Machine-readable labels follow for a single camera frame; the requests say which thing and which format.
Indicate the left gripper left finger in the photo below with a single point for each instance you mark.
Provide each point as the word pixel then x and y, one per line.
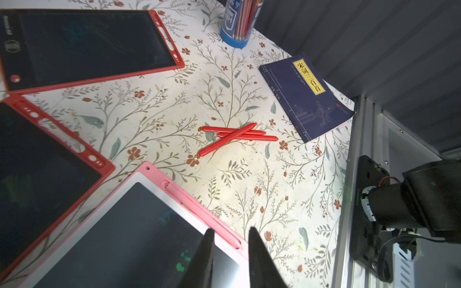
pixel 199 272

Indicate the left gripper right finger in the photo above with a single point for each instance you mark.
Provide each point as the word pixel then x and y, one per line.
pixel 262 270

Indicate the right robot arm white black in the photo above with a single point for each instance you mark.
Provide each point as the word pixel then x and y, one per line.
pixel 429 197

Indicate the pink white writing tablet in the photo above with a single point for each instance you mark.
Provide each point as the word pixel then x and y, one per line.
pixel 143 235

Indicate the red stylus lower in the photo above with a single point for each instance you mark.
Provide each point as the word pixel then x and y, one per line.
pixel 223 141

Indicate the red stylus upper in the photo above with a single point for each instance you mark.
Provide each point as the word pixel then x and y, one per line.
pixel 228 130

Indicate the red tablet middle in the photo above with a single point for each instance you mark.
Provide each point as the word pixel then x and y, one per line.
pixel 46 172

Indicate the red tablet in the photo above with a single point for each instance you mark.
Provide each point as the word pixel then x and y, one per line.
pixel 46 49
pixel 46 172

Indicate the red tablet back right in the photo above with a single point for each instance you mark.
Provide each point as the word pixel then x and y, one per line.
pixel 46 49

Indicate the dark blue book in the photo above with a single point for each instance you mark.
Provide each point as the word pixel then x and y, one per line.
pixel 310 104

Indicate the clear tube of colour pencils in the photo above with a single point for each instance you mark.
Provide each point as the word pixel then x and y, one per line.
pixel 239 20

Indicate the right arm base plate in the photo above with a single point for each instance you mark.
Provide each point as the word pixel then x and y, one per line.
pixel 367 235

